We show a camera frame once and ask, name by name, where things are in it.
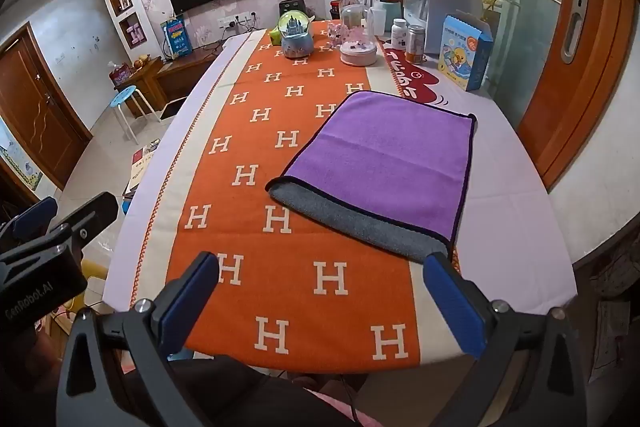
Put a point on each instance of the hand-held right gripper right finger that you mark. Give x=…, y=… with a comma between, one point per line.
x=452, y=312

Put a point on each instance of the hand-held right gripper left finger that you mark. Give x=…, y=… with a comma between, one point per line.
x=192, y=302

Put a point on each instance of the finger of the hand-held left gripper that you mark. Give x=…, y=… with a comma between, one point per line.
x=35, y=213
x=90, y=212

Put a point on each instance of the purple and grey towel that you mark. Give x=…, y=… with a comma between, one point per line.
x=385, y=162

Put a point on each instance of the papers on floor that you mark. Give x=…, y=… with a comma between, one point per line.
x=139, y=169

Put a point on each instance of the orange letter-print blanket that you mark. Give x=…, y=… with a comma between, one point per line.
x=250, y=217

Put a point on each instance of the brown wooden door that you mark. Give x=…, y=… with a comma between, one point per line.
x=35, y=107

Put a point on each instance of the lavender tablecloth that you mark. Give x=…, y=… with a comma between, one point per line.
x=505, y=217

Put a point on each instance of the blue round stool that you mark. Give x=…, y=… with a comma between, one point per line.
x=127, y=98

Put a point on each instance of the pink tissue box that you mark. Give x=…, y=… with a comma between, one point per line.
x=120, y=74

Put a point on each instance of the wooden television cabinet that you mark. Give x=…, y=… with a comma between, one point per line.
x=175, y=74

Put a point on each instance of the blue and yellow box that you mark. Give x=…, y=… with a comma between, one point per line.
x=176, y=38

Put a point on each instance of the red printed mat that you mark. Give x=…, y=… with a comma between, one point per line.
x=410, y=77

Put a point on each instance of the orange wooden sliding door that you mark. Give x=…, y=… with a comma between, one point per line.
x=590, y=97

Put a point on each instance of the green box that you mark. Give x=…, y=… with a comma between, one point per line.
x=276, y=36

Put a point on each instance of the blue cartoon carton box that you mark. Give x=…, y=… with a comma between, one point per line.
x=462, y=54

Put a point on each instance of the castle snow globe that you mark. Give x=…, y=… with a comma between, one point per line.
x=296, y=38

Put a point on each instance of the brown jar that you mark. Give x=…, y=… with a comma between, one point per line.
x=415, y=44

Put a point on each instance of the white pill bottle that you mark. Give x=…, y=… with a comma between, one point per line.
x=399, y=36

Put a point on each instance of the small black appliance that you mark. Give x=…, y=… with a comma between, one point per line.
x=292, y=7

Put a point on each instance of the glass dome with pink base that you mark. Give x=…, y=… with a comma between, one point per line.
x=357, y=37

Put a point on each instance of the pink flower ornament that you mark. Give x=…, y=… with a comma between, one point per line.
x=332, y=36

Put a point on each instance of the white plastic container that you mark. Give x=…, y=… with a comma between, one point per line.
x=384, y=17

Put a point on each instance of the white cloth-covered appliance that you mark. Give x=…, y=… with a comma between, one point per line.
x=445, y=2

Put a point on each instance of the cartoon wall poster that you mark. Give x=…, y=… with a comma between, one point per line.
x=20, y=159

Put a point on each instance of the white wall socket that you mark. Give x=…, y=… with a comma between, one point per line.
x=232, y=20

